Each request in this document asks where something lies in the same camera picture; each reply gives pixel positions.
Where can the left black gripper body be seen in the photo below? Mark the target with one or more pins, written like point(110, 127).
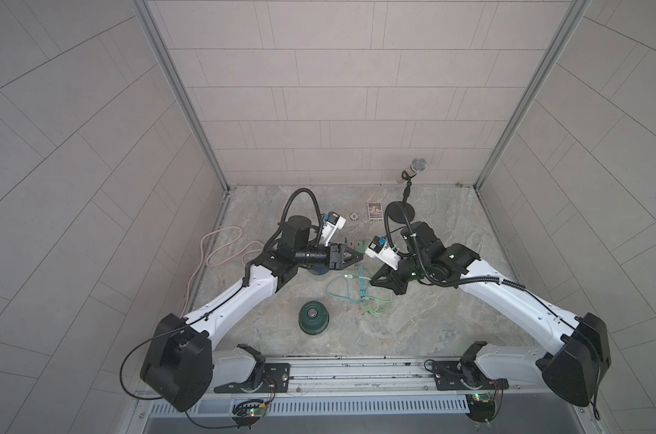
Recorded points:
point(314, 256)

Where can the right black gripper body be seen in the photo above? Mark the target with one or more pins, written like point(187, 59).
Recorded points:
point(408, 269)

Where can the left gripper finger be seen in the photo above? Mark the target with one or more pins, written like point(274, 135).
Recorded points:
point(349, 252)
point(350, 260)

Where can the green USB charger adapter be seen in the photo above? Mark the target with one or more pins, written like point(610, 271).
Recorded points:
point(361, 245)

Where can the green cordless meat grinder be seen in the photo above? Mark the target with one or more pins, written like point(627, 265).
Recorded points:
point(313, 318)

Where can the blue cordless meat grinder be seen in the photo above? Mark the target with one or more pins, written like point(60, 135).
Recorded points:
point(318, 270)

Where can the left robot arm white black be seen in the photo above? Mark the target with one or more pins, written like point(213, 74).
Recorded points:
point(181, 363)

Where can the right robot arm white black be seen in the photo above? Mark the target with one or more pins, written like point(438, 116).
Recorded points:
point(571, 355)

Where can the small playing card box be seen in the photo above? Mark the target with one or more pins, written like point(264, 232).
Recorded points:
point(375, 211)

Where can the black microphone stand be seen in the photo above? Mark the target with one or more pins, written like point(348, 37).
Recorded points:
point(401, 211)

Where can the silver microphone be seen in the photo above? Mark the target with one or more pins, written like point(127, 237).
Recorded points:
point(415, 167)

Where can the right controller board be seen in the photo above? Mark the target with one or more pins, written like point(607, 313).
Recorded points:
point(482, 407)

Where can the left controller board green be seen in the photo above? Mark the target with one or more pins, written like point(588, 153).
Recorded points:
point(254, 408)

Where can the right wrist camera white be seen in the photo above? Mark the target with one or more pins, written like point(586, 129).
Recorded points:
point(380, 249)

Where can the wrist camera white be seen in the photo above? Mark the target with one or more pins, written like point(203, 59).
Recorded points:
point(380, 249)
point(332, 222)

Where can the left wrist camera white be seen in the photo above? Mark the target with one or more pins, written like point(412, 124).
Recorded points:
point(332, 222)

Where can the aluminium rail frame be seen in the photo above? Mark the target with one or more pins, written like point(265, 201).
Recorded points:
point(313, 375)

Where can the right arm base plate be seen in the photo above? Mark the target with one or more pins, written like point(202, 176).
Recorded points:
point(453, 375)

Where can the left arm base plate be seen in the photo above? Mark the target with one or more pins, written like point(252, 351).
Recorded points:
point(273, 378)

